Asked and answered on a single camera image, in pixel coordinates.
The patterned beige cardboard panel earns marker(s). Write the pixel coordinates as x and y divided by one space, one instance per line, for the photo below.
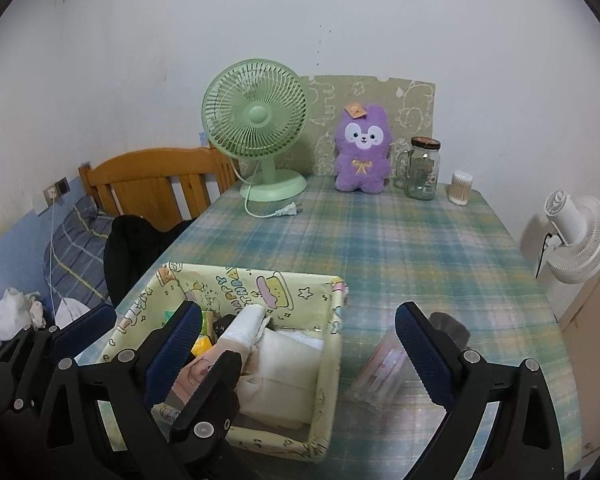
408 103

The black garment on chair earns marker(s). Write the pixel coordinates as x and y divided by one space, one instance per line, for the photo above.
132 247

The wooden chair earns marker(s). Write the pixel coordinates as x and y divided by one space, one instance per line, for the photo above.
140 183

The yellow cartoon fabric storage box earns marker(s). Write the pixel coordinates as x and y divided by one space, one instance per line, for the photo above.
310 303

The crumpled white cloth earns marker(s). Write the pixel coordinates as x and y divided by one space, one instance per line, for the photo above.
19 311

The white cloth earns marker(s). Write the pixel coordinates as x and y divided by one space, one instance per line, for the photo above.
19 311
243 331

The wall power outlet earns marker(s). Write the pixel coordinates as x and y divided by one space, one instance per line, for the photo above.
57 190

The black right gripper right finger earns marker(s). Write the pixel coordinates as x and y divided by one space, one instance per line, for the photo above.
524 441

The green desk fan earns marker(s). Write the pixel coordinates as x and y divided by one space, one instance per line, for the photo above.
255 110

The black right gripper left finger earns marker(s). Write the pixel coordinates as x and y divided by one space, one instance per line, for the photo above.
134 381

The yellow black packet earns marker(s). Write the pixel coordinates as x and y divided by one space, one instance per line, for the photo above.
202 344

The clear plastic zip bag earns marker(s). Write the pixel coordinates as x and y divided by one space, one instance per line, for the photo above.
386 371

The blue striped pillow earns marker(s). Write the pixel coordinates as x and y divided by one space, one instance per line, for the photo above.
74 259

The cotton swab container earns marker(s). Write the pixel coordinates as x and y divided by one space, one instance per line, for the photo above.
460 187

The glass mason jar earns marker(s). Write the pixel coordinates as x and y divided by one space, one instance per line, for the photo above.
417 168

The grey knitted pouch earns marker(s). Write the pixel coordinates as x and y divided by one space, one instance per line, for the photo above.
456 330

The plaid tablecloth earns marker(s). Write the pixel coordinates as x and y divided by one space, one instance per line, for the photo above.
390 249

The purple plush bear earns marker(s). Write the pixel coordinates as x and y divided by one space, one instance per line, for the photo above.
362 162

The white folded blanket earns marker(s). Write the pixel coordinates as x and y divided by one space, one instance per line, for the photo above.
279 381

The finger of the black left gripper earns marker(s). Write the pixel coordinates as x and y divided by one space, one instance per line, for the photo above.
42 424

